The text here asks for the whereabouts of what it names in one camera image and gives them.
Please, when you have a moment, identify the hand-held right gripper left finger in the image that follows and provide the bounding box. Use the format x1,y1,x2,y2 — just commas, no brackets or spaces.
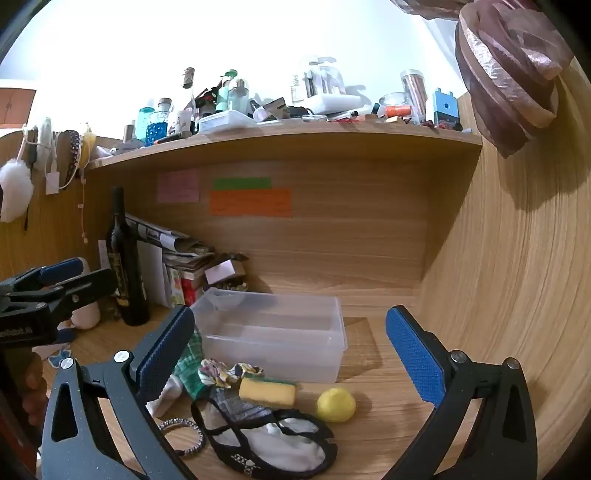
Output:
41,305,204,480

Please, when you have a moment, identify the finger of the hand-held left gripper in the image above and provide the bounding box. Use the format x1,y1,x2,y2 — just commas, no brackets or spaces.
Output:
46,268,117,320
0,257,84,294

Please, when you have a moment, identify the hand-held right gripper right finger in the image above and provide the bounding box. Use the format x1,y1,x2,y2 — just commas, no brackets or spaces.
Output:
383,305,539,480

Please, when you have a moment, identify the green checked cloth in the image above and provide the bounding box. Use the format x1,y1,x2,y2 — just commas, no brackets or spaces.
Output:
173,325,206,400

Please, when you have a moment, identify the white sock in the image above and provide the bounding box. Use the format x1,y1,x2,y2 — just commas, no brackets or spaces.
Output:
147,374,185,418

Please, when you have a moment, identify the floral scrunchie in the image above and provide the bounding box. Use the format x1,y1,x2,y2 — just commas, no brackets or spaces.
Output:
198,359,265,388

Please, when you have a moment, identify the grey patterned cloth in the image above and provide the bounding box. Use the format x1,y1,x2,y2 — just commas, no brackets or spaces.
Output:
203,388,296,423

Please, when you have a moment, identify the yellow soft ball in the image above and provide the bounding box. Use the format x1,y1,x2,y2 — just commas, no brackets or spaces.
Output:
317,388,357,424

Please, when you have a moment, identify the black and white beaded hair tie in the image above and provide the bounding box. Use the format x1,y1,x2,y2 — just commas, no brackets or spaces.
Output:
158,418,205,457

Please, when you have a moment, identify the yellow sponge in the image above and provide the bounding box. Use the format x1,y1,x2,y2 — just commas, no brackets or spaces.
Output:
239,376,297,409

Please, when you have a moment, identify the clear plastic storage bin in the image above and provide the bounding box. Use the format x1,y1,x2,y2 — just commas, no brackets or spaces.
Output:
190,287,348,384

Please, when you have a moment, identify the black strappy fabric shoe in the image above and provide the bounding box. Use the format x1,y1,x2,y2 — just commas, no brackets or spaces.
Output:
191,397,338,476

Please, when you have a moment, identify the person's left hand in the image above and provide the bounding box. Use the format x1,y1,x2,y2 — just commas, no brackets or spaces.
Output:
21,360,51,418

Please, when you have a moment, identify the dark wine bottle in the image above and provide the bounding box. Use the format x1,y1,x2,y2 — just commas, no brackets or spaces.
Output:
107,186,151,327

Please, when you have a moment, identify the blue and white packet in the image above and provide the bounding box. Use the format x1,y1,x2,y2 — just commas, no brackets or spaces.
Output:
45,344,75,370

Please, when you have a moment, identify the white paper sheet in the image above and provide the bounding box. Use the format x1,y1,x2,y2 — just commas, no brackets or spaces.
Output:
137,240,169,308

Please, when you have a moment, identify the folded newspaper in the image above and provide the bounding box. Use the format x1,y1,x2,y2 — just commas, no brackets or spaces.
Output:
124,212,195,254

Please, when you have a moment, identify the white fluffy pompom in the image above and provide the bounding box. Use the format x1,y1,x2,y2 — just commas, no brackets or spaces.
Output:
0,158,34,223

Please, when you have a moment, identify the stack of papers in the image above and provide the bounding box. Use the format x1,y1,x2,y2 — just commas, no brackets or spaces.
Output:
161,240,216,278

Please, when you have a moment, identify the white card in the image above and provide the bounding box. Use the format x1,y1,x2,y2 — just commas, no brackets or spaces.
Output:
204,259,238,286

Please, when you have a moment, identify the black dotted headband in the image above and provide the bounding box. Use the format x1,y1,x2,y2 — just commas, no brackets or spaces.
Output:
60,130,81,190

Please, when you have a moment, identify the yellow hanging item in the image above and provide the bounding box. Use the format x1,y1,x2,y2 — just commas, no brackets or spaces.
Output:
79,124,98,168

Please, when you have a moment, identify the pink paper note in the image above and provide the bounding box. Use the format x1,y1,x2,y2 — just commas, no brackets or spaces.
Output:
156,169,201,204

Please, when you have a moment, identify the orange paper note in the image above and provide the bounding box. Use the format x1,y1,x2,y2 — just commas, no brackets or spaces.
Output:
210,189,293,218

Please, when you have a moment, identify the blue patterned glass bottle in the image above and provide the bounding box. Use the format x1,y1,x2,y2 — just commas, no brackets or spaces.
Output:
147,98,174,147

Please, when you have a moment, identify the green paper note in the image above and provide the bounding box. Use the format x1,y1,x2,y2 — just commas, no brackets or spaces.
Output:
213,177,272,190

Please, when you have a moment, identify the tall clear labelled bottle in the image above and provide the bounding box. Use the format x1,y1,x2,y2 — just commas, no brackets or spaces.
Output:
179,68,200,136

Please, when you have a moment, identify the white lidded plastic container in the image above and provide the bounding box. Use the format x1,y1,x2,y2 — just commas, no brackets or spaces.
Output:
198,110,257,133

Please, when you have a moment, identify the green pump bottle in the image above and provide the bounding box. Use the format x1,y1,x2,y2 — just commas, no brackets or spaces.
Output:
217,69,239,112

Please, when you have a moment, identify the wooden shelf board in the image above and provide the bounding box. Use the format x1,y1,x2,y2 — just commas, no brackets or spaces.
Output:
85,121,483,171

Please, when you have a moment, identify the small clear glass bottle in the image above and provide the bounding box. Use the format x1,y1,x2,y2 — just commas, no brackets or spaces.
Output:
229,79,250,112

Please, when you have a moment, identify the blue plastic device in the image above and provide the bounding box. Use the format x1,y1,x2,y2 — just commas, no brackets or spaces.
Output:
433,88,461,131

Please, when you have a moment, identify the clear jar of sticks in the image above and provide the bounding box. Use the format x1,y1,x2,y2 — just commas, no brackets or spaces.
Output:
401,69,428,125

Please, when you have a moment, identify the white tray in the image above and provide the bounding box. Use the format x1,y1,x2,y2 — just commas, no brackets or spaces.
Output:
307,95,363,114

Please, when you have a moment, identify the mauve tied curtain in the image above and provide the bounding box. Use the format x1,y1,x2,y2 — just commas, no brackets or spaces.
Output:
390,0,575,158

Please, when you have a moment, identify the clear acrylic organizer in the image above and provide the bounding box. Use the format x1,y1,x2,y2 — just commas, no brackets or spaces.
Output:
291,58,347,104

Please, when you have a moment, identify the beige hanging cord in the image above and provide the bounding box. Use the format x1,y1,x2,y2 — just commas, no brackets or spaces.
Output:
78,175,89,243

